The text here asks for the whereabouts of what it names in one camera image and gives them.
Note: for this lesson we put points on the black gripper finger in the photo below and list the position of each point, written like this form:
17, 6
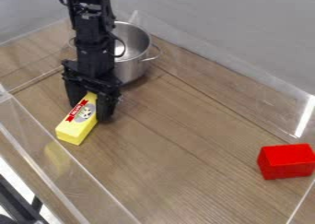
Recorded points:
105, 104
76, 91

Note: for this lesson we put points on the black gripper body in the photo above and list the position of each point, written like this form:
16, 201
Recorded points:
93, 63

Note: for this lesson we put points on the yellow butter block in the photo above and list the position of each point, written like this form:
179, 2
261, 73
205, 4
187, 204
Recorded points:
79, 121

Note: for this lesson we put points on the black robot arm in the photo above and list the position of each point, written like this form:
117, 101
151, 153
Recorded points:
92, 21

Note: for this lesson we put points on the silver steel pot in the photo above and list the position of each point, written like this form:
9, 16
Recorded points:
135, 51

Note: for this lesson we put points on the red block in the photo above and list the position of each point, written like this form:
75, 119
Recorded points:
285, 161

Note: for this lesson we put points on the clear acrylic enclosure wall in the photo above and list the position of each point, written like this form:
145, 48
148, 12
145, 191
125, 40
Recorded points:
173, 161

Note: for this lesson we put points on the black table frame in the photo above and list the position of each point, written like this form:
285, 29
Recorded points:
21, 212

